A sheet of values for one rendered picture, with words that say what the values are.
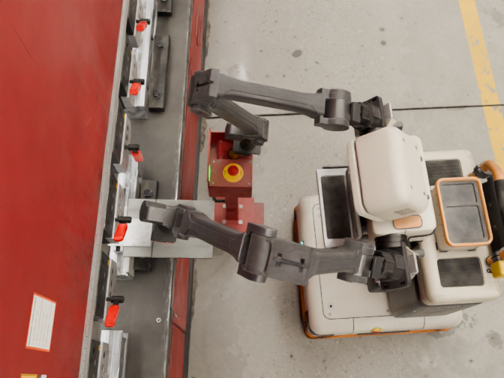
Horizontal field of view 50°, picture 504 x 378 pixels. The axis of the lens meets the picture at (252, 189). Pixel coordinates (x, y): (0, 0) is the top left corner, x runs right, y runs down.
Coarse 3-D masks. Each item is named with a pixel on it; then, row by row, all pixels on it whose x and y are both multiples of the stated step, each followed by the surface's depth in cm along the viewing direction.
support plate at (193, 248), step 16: (128, 208) 166; (208, 208) 166; (176, 240) 163; (192, 240) 163; (128, 256) 161; (144, 256) 161; (160, 256) 161; (176, 256) 161; (192, 256) 161; (208, 256) 161
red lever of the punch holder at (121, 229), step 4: (120, 216) 138; (124, 216) 138; (128, 216) 138; (116, 220) 137; (120, 220) 137; (124, 220) 137; (128, 220) 137; (120, 224) 135; (124, 224) 135; (120, 228) 133; (124, 228) 134; (116, 232) 131; (120, 232) 131; (124, 232) 133; (116, 236) 130; (120, 236) 130; (116, 240) 130; (120, 240) 130
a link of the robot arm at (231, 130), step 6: (228, 126) 184; (234, 126) 182; (228, 132) 183; (234, 132) 182; (240, 132) 182; (228, 138) 185; (234, 138) 185; (240, 138) 185; (246, 138) 183; (258, 144) 181
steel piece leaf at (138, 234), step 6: (132, 222) 164; (138, 222) 164; (144, 222) 164; (132, 228) 163; (138, 228) 163; (144, 228) 163; (150, 228) 163; (126, 234) 163; (132, 234) 163; (138, 234) 163; (144, 234) 163; (150, 234) 163; (126, 240) 162; (132, 240) 162; (138, 240) 162; (144, 240) 162; (150, 240) 162; (138, 246) 162; (144, 246) 162; (150, 246) 162
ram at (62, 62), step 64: (0, 0) 72; (64, 0) 97; (128, 0) 149; (0, 64) 72; (64, 64) 98; (0, 128) 73; (64, 128) 99; (0, 192) 73; (64, 192) 100; (0, 256) 74; (64, 256) 101; (0, 320) 74; (64, 320) 102
